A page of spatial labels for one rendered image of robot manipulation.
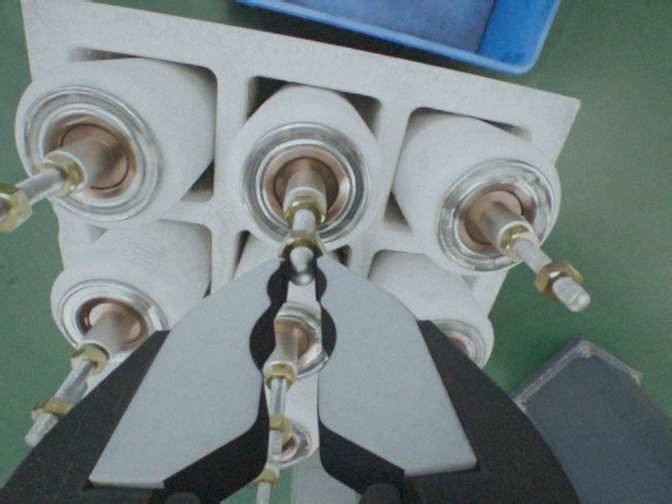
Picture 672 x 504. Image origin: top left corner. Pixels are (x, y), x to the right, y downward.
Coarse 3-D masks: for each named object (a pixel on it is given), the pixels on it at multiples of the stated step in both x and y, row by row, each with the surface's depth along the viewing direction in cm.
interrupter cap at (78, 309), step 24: (72, 288) 24; (96, 288) 24; (120, 288) 24; (72, 312) 25; (96, 312) 25; (120, 312) 25; (144, 312) 25; (72, 336) 26; (144, 336) 26; (120, 360) 27
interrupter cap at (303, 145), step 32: (288, 128) 20; (320, 128) 20; (256, 160) 21; (288, 160) 21; (320, 160) 21; (352, 160) 21; (256, 192) 21; (352, 192) 22; (256, 224) 22; (352, 224) 23
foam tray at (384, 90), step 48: (48, 0) 22; (48, 48) 24; (96, 48) 24; (144, 48) 24; (192, 48) 24; (240, 48) 24; (288, 48) 24; (336, 48) 25; (240, 96) 26; (384, 96) 26; (432, 96) 26; (480, 96) 27; (528, 96) 27; (384, 144) 28; (192, 192) 31; (384, 192) 30; (96, 240) 31; (240, 240) 35; (384, 240) 32; (480, 288) 35
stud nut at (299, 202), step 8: (296, 200) 18; (304, 200) 18; (312, 200) 18; (288, 208) 18; (296, 208) 18; (304, 208) 18; (312, 208) 18; (320, 208) 18; (288, 216) 18; (320, 216) 18; (288, 224) 18; (320, 224) 18
